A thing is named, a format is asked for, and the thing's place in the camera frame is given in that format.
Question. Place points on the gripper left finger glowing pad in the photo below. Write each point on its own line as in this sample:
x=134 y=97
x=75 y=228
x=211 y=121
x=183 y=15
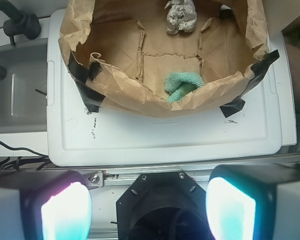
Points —
x=44 y=205

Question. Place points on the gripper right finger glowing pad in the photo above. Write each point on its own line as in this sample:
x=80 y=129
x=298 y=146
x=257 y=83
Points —
x=254 y=202

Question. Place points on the teal blue cloth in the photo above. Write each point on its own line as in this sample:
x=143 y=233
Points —
x=179 y=84

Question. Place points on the white plastic cooler lid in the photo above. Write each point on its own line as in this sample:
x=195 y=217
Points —
x=79 y=138

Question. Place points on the black tape strip lower right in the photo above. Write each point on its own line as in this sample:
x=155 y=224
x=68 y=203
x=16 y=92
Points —
x=232 y=107

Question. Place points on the black tape strip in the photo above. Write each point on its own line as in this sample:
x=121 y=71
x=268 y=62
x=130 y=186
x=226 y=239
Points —
x=91 y=98
x=232 y=107
x=260 y=69

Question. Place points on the grey plastic bin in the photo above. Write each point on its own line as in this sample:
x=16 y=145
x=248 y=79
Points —
x=23 y=91

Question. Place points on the black tape strip left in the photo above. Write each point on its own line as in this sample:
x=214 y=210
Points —
x=91 y=98

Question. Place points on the brown paper bag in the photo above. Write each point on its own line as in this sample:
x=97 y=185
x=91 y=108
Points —
x=125 y=45

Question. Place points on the crumpled white paper ball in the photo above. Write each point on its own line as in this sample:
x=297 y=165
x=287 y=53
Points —
x=181 y=16

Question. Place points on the silver corner bracket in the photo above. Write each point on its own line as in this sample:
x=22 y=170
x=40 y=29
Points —
x=95 y=180

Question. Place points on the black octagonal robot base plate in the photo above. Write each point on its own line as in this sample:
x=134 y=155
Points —
x=163 y=206

